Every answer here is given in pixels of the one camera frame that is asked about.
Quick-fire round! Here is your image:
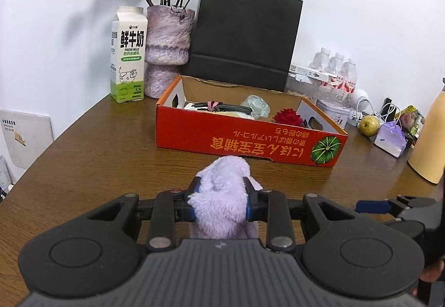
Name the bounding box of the clear water bottle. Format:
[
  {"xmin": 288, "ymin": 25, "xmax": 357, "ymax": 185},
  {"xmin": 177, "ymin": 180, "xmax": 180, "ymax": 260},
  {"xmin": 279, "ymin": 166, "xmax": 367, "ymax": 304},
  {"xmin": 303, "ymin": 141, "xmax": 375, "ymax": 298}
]
[
  {"xmin": 339, "ymin": 58, "xmax": 359, "ymax": 94},
  {"xmin": 309, "ymin": 48, "xmax": 331, "ymax": 71},
  {"xmin": 327, "ymin": 53, "xmax": 345, "ymax": 85}
]

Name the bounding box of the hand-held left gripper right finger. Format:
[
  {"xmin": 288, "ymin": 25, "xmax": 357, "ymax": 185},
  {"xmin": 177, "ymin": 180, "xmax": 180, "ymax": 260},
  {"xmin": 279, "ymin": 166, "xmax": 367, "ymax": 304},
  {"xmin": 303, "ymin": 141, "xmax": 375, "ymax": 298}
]
[{"xmin": 242, "ymin": 177, "xmax": 352, "ymax": 252}]

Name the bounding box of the mottled purple vase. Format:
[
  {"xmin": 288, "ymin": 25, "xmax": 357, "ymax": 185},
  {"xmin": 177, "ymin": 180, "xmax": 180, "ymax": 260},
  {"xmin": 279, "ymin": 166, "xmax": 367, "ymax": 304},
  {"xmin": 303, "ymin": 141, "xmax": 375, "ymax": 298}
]
[{"xmin": 143, "ymin": 5, "xmax": 196, "ymax": 99}]

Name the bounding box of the person's right hand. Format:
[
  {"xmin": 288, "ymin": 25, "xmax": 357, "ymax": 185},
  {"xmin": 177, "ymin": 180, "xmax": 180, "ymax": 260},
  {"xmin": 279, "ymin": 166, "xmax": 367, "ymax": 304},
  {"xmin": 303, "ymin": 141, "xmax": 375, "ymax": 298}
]
[{"xmin": 419, "ymin": 256, "xmax": 445, "ymax": 283}]

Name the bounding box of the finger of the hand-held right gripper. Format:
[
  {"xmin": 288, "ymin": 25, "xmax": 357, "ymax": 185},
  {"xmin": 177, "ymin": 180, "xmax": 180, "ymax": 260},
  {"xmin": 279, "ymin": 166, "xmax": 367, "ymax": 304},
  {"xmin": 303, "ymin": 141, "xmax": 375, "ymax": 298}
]
[{"xmin": 355, "ymin": 200, "xmax": 400, "ymax": 215}]

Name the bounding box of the black paper bag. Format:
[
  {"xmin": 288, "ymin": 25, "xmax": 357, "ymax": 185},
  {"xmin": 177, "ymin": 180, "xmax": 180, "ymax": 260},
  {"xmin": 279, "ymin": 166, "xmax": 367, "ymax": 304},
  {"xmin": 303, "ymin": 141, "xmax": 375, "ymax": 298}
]
[{"xmin": 179, "ymin": 0, "xmax": 304, "ymax": 93}]

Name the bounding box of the colourful snack packet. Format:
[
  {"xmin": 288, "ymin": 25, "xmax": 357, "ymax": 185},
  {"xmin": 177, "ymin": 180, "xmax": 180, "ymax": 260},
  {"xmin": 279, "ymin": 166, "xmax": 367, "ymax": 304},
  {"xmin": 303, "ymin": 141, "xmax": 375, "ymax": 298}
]
[{"xmin": 398, "ymin": 105, "xmax": 425, "ymax": 141}]

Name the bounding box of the purple tissue pack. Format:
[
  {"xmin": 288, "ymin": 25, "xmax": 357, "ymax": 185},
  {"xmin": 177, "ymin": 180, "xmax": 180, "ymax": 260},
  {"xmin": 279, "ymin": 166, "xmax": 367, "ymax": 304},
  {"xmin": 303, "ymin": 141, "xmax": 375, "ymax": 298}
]
[{"xmin": 374, "ymin": 120, "xmax": 407, "ymax": 158}]

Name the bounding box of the yellow thermos jug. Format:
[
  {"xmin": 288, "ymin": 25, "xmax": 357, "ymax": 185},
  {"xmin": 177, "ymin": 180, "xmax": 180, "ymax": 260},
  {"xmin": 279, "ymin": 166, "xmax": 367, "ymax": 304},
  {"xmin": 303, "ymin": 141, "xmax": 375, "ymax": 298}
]
[{"xmin": 407, "ymin": 77, "xmax": 445, "ymax": 184}]

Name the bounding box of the yellow green pear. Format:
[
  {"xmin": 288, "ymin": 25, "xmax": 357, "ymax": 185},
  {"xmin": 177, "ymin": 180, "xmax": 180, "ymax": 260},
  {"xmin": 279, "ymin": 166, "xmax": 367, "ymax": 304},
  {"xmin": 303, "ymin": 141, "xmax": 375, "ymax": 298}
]
[{"xmin": 359, "ymin": 115, "xmax": 380, "ymax": 137}]

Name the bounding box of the white round device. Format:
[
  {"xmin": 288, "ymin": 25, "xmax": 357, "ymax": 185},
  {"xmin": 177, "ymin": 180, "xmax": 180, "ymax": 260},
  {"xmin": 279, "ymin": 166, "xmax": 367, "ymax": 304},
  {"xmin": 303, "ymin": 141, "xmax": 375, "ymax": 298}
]
[{"xmin": 354, "ymin": 89, "xmax": 371, "ymax": 111}]

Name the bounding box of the flat white box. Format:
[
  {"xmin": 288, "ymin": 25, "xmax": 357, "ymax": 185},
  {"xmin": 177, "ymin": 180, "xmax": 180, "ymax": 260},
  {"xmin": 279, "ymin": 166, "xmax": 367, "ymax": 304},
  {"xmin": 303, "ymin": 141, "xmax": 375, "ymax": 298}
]
[{"xmin": 290, "ymin": 64, "xmax": 334, "ymax": 83}]

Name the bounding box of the red fabric rose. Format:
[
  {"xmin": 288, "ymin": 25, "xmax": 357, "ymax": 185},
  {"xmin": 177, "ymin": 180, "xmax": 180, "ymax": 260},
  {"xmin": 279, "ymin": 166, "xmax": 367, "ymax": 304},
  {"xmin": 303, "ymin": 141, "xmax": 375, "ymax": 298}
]
[{"xmin": 273, "ymin": 108, "xmax": 302, "ymax": 126}]

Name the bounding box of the green white milk carton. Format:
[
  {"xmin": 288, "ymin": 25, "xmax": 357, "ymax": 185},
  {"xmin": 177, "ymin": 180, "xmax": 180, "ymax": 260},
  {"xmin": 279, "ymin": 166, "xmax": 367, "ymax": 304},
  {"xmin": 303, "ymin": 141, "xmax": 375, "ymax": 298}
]
[{"xmin": 110, "ymin": 6, "xmax": 148, "ymax": 103}]

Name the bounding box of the red cardboard box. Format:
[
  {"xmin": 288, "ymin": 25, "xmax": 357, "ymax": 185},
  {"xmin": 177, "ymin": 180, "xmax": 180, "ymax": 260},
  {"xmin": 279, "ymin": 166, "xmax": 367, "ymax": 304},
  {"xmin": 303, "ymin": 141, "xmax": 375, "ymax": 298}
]
[{"xmin": 155, "ymin": 75, "xmax": 349, "ymax": 168}]

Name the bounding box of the small printed tin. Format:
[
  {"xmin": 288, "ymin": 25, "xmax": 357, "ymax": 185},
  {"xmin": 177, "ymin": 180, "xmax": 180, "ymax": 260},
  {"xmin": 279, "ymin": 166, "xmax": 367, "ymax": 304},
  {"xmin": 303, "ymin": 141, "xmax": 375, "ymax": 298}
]
[{"xmin": 316, "ymin": 99, "xmax": 353, "ymax": 129}]

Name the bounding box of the clear container of seeds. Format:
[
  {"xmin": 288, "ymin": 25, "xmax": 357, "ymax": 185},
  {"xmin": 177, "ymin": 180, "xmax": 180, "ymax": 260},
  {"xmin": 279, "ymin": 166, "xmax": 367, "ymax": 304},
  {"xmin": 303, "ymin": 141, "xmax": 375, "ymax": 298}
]
[{"xmin": 285, "ymin": 76, "xmax": 318, "ymax": 99}]

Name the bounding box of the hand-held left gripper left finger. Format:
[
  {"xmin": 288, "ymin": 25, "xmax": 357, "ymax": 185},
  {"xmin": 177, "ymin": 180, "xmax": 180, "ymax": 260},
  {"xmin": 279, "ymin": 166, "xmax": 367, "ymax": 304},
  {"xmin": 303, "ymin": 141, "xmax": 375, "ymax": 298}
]
[{"xmin": 87, "ymin": 177, "xmax": 202, "ymax": 252}]

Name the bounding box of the black cable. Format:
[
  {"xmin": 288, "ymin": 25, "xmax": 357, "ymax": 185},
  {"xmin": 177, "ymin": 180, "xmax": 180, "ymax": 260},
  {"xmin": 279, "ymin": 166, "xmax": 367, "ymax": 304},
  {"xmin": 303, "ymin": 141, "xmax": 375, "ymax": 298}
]
[{"xmin": 192, "ymin": 101, "xmax": 254, "ymax": 115}]

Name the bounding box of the pale green plastic bag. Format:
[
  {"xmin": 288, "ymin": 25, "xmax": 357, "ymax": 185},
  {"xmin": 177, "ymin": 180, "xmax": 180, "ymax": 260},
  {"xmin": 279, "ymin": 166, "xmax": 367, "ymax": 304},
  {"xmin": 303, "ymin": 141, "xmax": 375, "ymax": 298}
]
[{"xmin": 242, "ymin": 95, "xmax": 271, "ymax": 119}]

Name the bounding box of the white cable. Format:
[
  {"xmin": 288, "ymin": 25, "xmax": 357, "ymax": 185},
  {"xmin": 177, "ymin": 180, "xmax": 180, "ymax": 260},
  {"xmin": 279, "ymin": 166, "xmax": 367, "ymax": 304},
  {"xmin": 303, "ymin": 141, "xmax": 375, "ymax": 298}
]
[{"xmin": 348, "ymin": 99, "xmax": 400, "ymax": 127}]

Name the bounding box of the purple fluffy headband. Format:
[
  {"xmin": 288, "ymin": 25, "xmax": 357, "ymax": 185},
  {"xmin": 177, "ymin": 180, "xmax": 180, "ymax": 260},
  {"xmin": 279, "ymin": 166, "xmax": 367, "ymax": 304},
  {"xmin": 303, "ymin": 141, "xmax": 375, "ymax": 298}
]
[{"xmin": 188, "ymin": 156, "xmax": 265, "ymax": 240}]

